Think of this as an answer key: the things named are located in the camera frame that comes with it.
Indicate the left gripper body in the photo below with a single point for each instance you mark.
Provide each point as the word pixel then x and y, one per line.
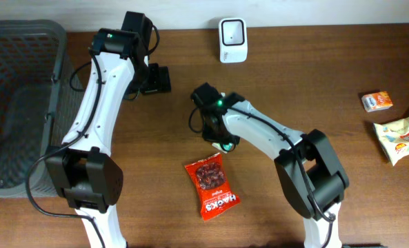
pixel 156 80

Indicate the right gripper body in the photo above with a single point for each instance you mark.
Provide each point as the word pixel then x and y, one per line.
pixel 214 131

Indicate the green tissue packet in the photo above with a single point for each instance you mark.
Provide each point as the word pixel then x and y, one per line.
pixel 225 148

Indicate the red Hacks candy bag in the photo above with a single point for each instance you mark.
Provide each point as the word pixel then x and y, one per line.
pixel 211 182

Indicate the small orange white packet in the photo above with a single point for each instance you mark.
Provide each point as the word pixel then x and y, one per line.
pixel 376 101

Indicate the yellow cleaning sheet package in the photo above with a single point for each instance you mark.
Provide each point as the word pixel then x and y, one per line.
pixel 394 139

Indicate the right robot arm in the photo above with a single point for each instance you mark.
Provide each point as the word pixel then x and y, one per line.
pixel 312 178

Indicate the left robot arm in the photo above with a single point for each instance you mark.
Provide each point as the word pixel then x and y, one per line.
pixel 82 170

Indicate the white barcode scanner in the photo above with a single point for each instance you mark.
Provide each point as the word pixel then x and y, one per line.
pixel 233 41

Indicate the grey plastic mesh basket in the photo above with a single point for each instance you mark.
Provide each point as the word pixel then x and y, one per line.
pixel 38 97

